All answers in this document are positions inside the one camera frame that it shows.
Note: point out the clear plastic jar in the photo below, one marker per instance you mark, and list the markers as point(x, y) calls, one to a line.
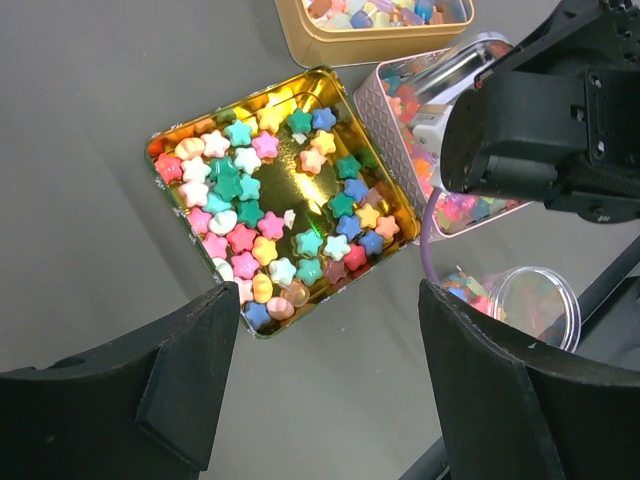
point(535, 300)

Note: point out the gold tin of pastel gummies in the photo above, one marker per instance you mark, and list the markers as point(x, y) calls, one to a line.
point(344, 33)

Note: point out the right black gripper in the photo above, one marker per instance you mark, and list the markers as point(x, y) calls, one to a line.
point(556, 120)

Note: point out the pink tin of bright gummies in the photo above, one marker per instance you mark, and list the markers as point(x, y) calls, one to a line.
point(386, 103)

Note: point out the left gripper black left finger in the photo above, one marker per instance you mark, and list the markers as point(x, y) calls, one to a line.
point(145, 405)

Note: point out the silver metal scoop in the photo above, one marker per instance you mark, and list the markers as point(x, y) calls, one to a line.
point(455, 71)

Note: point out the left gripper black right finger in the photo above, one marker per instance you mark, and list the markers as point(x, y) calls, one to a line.
point(513, 407)

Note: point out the gold tin of star candies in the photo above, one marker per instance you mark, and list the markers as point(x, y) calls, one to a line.
point(285, 194)

